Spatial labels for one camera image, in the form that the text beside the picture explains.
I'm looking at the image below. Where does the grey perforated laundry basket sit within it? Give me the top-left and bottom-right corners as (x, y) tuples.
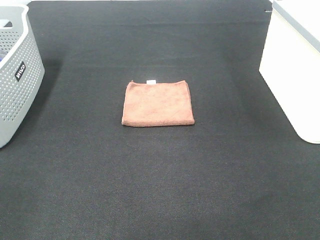
(0, 4), (45, 147)

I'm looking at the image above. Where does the black table mat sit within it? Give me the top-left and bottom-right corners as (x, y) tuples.
(0, 0), (320, 240)

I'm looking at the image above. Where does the white storage box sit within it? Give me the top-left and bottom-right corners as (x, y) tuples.
(259, 0), (320, 144)

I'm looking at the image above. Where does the orange microfibre towel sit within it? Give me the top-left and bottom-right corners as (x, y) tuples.
(121, 80), (195, 127)

